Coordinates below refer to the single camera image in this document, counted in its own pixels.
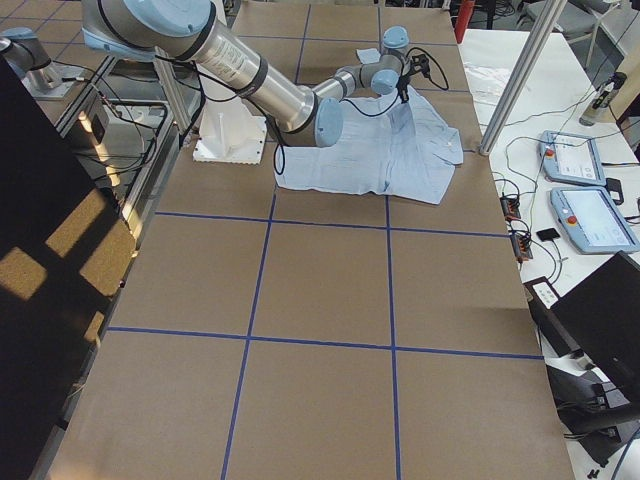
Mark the upper teach pendant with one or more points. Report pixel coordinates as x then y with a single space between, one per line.
571 159

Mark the lower teach pendant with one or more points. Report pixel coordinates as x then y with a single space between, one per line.
592 221

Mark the teach pendant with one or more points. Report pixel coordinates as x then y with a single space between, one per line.
592 221
571 159

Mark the light blue button-up shirt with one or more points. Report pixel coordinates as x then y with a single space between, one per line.
369 142

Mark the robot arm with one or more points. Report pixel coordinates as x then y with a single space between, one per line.
26 55
189 31

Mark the red cylinder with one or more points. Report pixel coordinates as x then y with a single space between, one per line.
463 18

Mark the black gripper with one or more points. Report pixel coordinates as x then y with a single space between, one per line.
403 90

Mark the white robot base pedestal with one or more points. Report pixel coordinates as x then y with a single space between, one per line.
230 133

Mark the grey aluminium frame post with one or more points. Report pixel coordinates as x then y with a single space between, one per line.
536 40

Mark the black control cabinet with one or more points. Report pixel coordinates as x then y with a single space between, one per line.
64 251

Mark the black monitor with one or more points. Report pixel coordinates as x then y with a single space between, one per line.
602 315

